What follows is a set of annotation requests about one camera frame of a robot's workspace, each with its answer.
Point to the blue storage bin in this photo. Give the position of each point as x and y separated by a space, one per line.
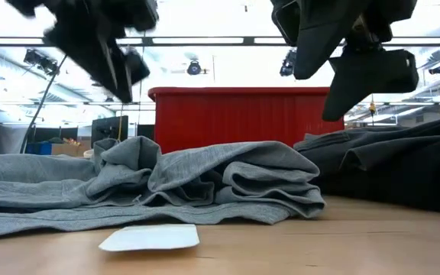
38 149

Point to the black background panel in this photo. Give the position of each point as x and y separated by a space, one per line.
146 131

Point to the white canvas tote bag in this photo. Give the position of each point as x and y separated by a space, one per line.
88 153

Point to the white paper tag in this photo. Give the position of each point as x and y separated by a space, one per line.
151 237

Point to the small black ceiling fixture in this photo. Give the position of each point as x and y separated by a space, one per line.
437 69

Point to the black hanging ceiling camera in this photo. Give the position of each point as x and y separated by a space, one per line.
288 63

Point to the red plastic laundry bin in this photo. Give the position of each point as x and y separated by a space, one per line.
235 118

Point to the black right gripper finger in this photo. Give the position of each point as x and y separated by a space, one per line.
373 76
319 38

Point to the light grey garment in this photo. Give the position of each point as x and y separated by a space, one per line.
166 172

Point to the brown cardboard box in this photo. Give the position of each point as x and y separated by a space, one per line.
67 150

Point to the black garment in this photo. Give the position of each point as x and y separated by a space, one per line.
395 195

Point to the black computer monitor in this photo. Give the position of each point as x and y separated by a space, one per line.
107 130

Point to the dark grey shirt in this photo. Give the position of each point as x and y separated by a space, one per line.
376 149

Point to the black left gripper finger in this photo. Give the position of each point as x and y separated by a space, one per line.
86 61
136 65

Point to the round black ceiling camera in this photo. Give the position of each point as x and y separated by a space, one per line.
194 68

